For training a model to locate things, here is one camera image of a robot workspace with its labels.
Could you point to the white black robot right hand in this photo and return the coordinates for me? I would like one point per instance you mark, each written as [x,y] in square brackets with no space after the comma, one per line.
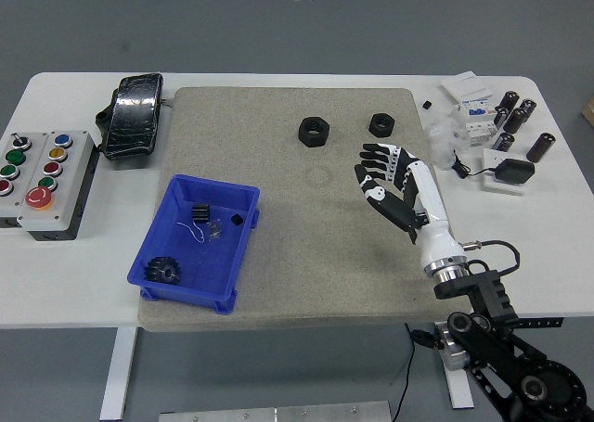
[431,195]

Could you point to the small black spur gear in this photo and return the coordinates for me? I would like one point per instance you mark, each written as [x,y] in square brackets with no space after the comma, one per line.
[201,213]

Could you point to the blue plastic bin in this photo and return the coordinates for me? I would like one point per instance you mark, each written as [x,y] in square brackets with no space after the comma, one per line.
[185,297]

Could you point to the large black bevel gear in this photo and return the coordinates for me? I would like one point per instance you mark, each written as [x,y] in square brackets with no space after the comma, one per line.
[161,271]

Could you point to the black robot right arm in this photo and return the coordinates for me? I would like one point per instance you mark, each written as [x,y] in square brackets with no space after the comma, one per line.
[492,297]

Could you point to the small black hex nut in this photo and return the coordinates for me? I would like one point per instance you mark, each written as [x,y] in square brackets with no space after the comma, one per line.
[381,124]

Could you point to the large black hex nut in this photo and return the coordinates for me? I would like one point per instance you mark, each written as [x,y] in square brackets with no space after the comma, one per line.
[313,131]

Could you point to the grey box with emergency stop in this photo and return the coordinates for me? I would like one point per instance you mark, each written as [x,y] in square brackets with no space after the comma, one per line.
[55,181]

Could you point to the clear crumpled plastic bag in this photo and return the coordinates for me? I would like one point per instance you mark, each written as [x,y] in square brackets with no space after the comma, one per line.
[441,139]

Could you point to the white square plate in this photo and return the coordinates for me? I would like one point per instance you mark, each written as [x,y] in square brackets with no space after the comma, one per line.
[492,158]

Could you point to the white circuit breaker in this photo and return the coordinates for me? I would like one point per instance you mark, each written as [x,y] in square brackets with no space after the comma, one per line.
[478,120]

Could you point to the black power adapter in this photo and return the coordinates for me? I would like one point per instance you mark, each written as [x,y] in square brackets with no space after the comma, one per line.
[516,171]

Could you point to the dark brown capacitor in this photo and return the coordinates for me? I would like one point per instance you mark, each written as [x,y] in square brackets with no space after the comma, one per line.
[504,142]
[516,120]
[541,147]
[502,117]
[508,100]
[528,106]

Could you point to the small black cube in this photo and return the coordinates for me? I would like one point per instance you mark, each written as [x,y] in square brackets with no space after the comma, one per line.
[237,220]
[427,104]

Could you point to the white flat carton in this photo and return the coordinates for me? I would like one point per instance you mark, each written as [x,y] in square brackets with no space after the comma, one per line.
[465,87]

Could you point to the grey-brown table mat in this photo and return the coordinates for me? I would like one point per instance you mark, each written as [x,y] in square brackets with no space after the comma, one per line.
[301,255]

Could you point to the brown cardboard piece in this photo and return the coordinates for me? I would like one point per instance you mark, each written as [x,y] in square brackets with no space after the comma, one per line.
[589,111]

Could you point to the white table leg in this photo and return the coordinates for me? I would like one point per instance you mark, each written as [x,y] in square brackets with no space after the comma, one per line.
[457,389]
[118,371]

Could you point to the clear bag of screws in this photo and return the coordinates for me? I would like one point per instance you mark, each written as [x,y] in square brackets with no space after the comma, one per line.
[213,229]

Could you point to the black wrapped device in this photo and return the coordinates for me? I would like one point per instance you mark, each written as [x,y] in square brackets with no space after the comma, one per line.
[132,116]

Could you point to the grey box with selector switch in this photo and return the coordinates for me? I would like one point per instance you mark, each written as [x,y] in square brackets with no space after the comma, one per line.
[14,162]

